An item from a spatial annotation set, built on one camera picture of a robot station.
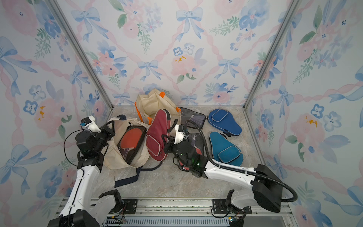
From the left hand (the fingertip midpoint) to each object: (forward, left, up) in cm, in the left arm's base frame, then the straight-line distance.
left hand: (114, 120), depth 75 cm
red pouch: (-5, -25, +2) cm, 26 cm away
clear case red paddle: (-1, -2, -21) cm, 21 cm away
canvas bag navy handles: (-15, +2, -16) cm, 22 cm away
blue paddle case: (+21, -67, -25) cm, 74 cm away
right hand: (-6, -23, -1) cm, 24 cm away
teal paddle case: (-5, -63, -24) cm, 67 cm away
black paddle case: (+28, -39, -27) cm, 55 cm away
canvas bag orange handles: (+27, -11, -15) cm, 33 cm away
